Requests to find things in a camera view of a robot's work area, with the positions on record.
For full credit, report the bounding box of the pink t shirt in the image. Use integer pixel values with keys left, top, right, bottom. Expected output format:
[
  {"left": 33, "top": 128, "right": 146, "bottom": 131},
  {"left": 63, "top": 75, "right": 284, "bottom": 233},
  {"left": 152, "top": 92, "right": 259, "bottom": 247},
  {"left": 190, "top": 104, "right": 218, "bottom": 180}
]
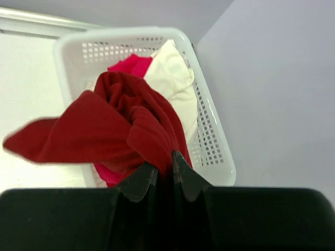
[{"left": 94, "top": 54, "right": 153, "bottom": 187}]

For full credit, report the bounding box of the cream white t shirt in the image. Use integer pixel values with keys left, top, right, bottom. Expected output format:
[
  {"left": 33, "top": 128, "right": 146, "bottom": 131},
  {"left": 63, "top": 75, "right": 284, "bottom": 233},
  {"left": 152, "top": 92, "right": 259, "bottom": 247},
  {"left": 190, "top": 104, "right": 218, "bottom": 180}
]
[{"left": 144, "top": 40, "right": 198, "bottom": 144}]

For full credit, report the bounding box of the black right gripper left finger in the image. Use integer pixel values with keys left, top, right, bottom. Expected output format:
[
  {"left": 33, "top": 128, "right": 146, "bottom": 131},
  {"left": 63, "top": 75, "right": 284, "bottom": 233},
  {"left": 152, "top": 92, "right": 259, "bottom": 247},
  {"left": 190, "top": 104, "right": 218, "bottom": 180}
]
[{"left": 109, "top": 164, "right": 158, "bottom": 250}]

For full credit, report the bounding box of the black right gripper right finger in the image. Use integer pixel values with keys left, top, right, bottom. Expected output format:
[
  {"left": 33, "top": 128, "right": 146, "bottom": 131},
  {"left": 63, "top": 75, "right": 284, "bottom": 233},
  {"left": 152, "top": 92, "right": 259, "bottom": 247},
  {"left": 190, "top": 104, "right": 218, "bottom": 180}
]
[{"left": 172, "top": 151, "right": 217, "bottom": 250}]

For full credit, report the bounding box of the dark red t shirt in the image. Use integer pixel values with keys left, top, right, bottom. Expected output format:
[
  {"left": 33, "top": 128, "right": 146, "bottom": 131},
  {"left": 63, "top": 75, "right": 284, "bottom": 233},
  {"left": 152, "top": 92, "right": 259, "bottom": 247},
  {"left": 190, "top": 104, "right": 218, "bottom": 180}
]
[{"left": 3, "top": 72, "right": 190, "bottom": 186}]

